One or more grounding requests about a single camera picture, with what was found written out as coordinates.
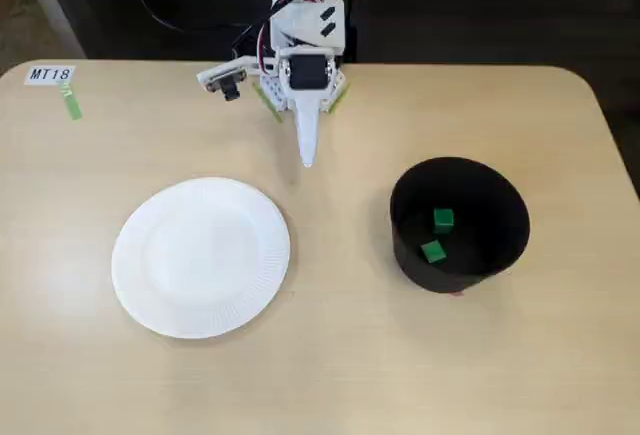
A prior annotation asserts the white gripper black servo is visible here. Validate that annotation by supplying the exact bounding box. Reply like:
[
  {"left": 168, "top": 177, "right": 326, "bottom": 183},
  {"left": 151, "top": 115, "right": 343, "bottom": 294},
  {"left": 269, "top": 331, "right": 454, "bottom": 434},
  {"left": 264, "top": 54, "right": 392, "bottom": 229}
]
[{"left": 277, "top": 47, "right": 337, "bottom": 169}]

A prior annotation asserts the green cube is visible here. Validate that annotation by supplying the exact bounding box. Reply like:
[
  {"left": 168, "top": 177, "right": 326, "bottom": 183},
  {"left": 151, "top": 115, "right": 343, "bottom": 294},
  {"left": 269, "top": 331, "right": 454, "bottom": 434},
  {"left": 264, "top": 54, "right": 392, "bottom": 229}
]
[
  {"left": 432, "top": 208, "right": 456, "bottom": 235},
  {"left": 420, "top": 240, "right": 447, "bottom": 264}
]

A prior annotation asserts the black pot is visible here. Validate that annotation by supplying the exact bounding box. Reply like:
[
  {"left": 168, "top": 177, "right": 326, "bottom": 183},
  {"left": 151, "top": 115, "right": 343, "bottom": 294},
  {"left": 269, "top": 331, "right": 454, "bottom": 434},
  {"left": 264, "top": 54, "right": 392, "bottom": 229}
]
[{"left": 388, "top": 156, "right": 531, "bottom": 295}]

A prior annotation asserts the white MT18 label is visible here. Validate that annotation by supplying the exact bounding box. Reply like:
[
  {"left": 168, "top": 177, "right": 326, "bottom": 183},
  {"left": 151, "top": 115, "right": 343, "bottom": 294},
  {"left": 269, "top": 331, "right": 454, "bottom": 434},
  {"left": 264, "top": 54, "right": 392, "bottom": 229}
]
[{"left": 23, "top": 65, "right": 75, "bottom": 87}]

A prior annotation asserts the white paper plate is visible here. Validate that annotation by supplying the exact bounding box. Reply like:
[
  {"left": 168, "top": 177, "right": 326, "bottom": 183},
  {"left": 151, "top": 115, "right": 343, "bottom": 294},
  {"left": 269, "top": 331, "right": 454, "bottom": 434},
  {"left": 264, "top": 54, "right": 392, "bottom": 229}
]
[{"left": 110, "top": 177, "right": 292, "bottom": 340}]

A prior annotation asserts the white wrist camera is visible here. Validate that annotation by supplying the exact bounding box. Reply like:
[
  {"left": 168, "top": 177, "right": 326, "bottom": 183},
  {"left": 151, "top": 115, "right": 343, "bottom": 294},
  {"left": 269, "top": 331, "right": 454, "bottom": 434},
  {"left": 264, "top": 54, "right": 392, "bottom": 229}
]
[{"left": 195, "top": 56, "right": 250, "bottom": 102}]

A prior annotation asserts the black camera cable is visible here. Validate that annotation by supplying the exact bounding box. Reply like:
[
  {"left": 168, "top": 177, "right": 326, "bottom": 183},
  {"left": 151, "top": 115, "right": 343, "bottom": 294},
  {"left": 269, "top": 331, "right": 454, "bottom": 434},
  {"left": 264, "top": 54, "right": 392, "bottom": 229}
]
[{"left": 230, "top": 4, "right": 281, "bottom": 74}]

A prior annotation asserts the white post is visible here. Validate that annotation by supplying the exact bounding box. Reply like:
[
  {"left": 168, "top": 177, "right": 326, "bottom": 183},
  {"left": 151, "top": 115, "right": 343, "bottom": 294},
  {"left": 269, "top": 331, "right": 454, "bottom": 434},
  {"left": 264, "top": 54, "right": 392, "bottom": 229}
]
[{"left": 14, "top": 0, "right": 87, "bottom": 60}]

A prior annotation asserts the green tape strip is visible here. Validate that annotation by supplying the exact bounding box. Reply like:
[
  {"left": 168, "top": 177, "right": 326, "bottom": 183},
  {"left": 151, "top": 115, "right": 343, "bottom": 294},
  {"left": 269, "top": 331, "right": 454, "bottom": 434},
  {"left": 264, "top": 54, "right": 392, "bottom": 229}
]
[
  {"left": 327, "top": 79, "right": 351, "bottom": 116},
  {"left": 59, "top": 82, "right": 84, "bottom": 121},
  {"left": 252, "top": 82, "right": 285, "bottom": 124}
]

